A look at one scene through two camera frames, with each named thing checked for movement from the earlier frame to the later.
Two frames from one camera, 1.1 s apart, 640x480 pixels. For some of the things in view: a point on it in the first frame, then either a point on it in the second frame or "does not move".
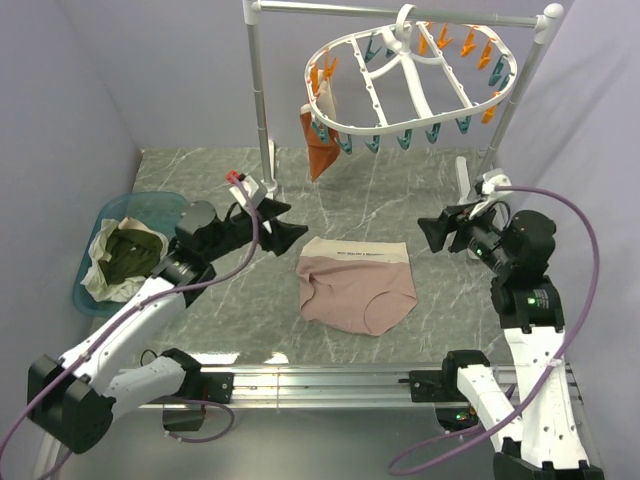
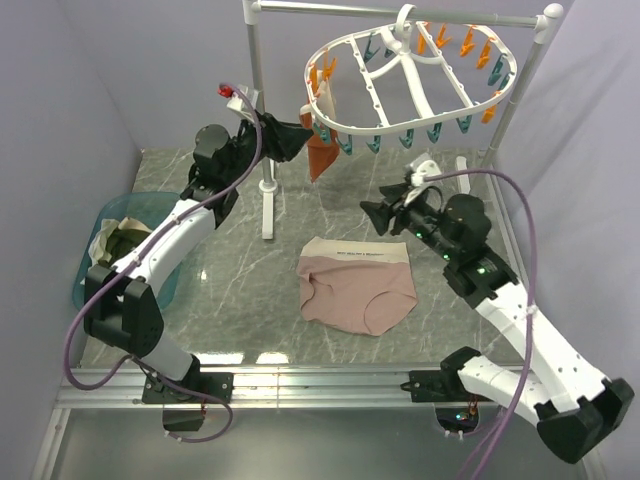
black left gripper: x=282 y=235 to x=282 y=139
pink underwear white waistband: x=363 y=287 does not move
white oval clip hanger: x=408 y=75 does not move
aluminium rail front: x=328 y=386 does not move
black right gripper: x=435 y=229 to x=378 y=213
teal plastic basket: x=156 y=210 does not move
